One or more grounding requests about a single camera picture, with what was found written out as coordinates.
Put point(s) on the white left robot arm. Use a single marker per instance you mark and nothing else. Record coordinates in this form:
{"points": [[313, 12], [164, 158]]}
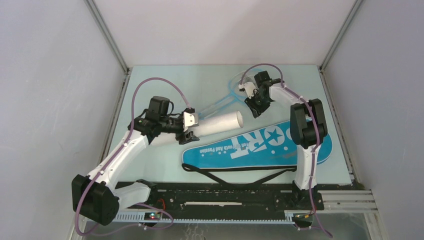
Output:
{"points": [[96, 195]]}

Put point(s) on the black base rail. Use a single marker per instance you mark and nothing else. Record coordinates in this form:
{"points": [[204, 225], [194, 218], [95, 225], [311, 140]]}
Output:
{"points": [[213, 201]]}

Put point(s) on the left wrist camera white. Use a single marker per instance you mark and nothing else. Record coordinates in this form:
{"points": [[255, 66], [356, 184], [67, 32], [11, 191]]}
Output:
{"points": [[190, 119]]}

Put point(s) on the aluminium frame post left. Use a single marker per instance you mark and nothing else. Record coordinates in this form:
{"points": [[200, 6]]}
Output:
{"points": [[104, 29]]}

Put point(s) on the white shuttlecock tube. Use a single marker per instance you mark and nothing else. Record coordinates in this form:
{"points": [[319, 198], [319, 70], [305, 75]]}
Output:
{"points": [[210, 126]]}

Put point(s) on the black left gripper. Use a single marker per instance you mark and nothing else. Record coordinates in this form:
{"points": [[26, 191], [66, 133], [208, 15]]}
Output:
{"points": [[183, 139]]}

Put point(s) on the aluminium frame post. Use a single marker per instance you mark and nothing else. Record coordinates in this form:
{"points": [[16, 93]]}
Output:
{"points": [[104, 29], [341, 33]]}

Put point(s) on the aluminium frame post right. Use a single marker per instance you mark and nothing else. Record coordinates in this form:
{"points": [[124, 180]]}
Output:
{"points": [[341, 33]]}

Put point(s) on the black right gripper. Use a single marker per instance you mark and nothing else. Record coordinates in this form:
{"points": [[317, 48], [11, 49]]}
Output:
{"points": [[255, 110]]}

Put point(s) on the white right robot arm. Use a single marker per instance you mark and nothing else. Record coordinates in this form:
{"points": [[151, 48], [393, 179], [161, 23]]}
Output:
{"points": [[308, 126]]}

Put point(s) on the blue racket bag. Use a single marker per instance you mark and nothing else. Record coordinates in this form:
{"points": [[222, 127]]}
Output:
{"points": [[263, 149]]}

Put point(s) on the blue racket upper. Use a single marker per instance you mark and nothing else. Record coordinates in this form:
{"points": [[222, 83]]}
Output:
{"points": [[262, 78]]}

